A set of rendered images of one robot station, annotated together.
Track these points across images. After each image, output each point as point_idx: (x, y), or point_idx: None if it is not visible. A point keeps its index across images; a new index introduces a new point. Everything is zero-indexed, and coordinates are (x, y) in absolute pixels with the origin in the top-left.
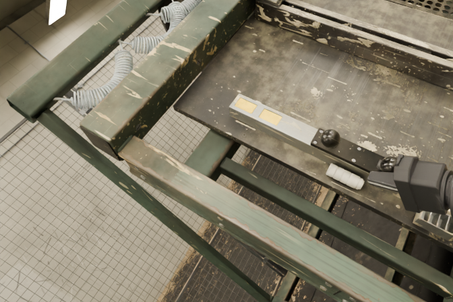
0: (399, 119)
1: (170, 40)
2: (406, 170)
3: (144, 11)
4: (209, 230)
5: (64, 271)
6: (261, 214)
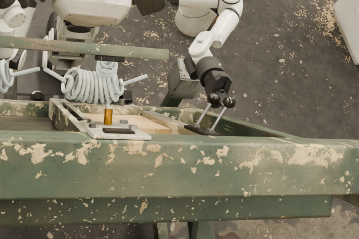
0: None
1: (285, 142)
2: (227, 74)
3: None
4: None
5: None
6: (290, 137)
